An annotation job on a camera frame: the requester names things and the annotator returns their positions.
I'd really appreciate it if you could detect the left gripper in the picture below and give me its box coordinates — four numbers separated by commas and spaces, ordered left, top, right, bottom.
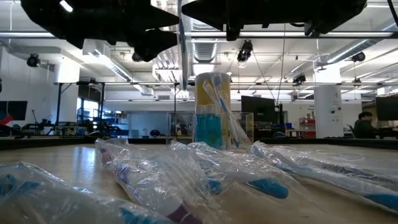
20, 0, 180, 60

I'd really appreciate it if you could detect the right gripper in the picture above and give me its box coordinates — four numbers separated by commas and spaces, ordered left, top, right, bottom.
182, 0, 368, 41

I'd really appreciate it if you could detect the orange white toothbrush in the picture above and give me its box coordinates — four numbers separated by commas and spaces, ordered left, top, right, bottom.
202, 80, 246, 149

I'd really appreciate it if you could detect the black computer monitor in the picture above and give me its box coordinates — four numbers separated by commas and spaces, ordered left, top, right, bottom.
241, 95, 277, 124
375, 95, 398, 122
0, 100, 28, 121

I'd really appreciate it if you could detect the clear acrylic organizer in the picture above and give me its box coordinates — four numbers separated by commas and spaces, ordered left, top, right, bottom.
165, 111, 254, 149

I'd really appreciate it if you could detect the red storage shelf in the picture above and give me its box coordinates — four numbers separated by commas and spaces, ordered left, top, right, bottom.
298, 117, 317, 138

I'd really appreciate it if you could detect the person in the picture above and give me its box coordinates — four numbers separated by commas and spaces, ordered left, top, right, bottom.
353, 111, 379, 139

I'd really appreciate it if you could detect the silver ceiling air duct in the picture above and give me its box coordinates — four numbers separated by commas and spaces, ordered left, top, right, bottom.
188, 21, 229, 65

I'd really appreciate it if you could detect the black overhead rig camera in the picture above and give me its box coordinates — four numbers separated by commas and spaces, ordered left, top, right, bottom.
237, 39, 254, 63

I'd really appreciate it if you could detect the black ceiling camera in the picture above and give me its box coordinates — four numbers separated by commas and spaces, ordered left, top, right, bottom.
292, 73, 307, 85
26, 53, 41, 68
351, 51, 367, 63

